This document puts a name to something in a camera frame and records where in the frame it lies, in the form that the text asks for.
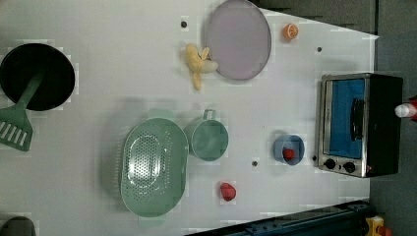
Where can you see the red ketchup bottle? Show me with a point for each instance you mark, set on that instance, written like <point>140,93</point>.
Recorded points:
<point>407,109</point>

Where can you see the black toaster oven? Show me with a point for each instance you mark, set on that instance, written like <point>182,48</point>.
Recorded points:
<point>359,132</point>

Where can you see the peeled toy banana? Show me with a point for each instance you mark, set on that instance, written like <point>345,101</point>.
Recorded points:
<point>198,64</point>

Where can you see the green colander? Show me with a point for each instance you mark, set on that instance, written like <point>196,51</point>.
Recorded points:
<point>155,155</point>

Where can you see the red strawberry on table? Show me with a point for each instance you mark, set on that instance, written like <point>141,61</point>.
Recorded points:
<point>227,191</point>

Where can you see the round purple plate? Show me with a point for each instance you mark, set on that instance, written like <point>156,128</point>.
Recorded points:
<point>239,39</point>

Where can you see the blue bowl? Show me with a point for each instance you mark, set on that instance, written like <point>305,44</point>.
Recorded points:
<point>288,141</point>

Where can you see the red strawberry in bowl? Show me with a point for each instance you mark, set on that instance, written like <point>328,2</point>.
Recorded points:
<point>288,154</point>

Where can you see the orange slice toy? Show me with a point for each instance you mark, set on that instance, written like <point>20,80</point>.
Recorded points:
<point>290,31</point>

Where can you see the green spatula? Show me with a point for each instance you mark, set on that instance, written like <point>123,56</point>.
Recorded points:
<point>16,129</point>

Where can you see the green cup with handle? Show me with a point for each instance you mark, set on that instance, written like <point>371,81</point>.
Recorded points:
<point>207,137</point>

